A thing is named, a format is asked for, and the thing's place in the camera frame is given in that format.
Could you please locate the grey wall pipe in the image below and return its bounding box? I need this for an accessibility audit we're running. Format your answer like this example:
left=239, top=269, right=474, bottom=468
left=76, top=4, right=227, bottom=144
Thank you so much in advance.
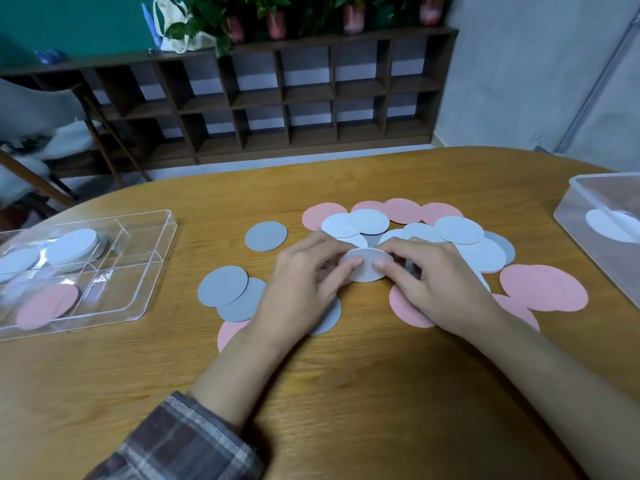
left=555, top=9, right=640, bottom=155

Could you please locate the person's left forearm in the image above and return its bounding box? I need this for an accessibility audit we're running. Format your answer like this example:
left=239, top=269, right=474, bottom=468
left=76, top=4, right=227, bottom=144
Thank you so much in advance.
left=85, top=322, right=301, bottom=480

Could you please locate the dark wooden cubby shelf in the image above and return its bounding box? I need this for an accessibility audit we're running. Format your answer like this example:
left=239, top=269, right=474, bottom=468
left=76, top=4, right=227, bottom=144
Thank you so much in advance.
left=0, top=27, right=460, bottom=168

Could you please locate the person's right hand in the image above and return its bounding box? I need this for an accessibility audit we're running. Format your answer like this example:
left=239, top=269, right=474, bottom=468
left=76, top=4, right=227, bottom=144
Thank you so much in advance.
left=372, top=237, right=506, bottom=341

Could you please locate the clear divided tray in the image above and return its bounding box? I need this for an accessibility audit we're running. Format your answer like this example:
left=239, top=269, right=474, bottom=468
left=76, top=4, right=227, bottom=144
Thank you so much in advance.
left=0, top=209, right=179, bottom=343

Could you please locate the grey chair with wooden legs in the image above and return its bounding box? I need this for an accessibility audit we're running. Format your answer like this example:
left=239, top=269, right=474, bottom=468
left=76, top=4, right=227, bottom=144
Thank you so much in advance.
left=0, top=77, right=151, bottom=183
left=0, top=147, right=79, bottom=211

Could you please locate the pile of round paper discs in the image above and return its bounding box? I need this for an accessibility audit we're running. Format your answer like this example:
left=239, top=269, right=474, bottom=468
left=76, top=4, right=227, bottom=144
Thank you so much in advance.
left=197, top=197, right=590, bottom=353

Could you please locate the person's left hand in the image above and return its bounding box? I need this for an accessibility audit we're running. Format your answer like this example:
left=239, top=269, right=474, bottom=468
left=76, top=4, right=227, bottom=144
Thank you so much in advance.
left=247, top=229, right=365, bottom=345

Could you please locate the white tote bag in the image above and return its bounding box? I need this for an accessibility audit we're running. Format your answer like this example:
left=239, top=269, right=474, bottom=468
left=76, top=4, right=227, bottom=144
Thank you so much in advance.
left=152, top=0, right=217, bottom=54

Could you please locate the pink disc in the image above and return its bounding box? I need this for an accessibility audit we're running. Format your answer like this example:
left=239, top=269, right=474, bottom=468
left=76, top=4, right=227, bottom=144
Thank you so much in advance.
left=15, top=283, right=80, bottom=331

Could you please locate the blue bottle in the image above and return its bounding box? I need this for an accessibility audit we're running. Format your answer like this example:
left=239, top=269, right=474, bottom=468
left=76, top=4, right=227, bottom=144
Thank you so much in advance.
left=141, top=2, right=162, bottom=49

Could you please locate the translucent plastic tub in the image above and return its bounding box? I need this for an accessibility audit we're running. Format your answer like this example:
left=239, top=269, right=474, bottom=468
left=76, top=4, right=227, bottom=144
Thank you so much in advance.
left=553, top=172, right=640, bottom=311

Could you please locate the person's right forearm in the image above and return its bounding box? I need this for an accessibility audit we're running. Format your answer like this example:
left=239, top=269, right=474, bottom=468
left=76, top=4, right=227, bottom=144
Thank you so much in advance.
left=467, top=314, right=640, bottom=480

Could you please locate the neat white paper circle stack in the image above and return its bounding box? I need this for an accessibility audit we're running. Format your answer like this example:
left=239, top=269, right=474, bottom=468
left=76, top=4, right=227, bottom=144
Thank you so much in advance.
left=45, top=228, right=107, bottom=273

